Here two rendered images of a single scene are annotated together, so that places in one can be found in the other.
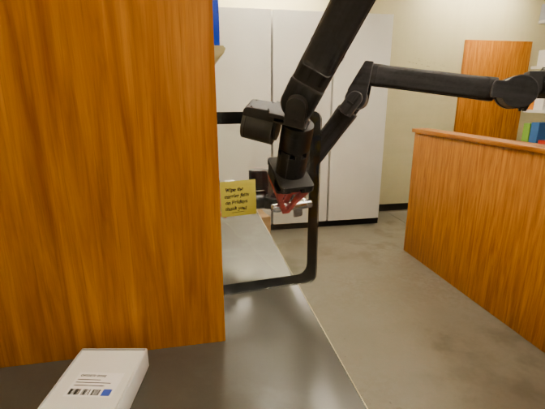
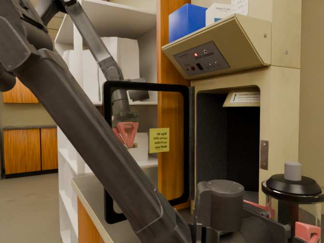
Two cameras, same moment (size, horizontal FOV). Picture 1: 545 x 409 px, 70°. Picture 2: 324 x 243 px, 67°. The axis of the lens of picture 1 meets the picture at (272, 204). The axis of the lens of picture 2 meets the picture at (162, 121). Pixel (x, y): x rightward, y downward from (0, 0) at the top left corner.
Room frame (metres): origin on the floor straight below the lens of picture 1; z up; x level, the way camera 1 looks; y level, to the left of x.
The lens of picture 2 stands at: (1.53, -0.15, 1.31)
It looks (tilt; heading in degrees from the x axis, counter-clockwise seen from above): 3 degrees down; 163
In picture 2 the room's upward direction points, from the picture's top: straight up
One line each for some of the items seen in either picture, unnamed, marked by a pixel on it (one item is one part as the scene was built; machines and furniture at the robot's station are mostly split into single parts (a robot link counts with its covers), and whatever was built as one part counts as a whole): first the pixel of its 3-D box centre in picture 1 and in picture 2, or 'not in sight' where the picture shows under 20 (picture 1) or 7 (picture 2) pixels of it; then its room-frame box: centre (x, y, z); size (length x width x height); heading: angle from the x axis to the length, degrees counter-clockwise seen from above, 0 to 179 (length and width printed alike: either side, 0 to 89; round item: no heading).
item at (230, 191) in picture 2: not in sight; (201, 220); (1.19, 0.02, 1.14); 0.12 x 0.09 x 0.11; 71
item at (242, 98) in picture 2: not in sight; (252, 97); (0.90, 0.33, 1.34); 0.18 x 0.18 x 0.05
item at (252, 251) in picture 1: (253, 206); (150, 148); (0.80, 0.04, 1.19); 0.30 x 0.01 x 0.40; 108
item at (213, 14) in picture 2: not in sight; (218, 19); (0.96, 0.18, 1.54); 0.05 x 0.05 x 0.06; 86
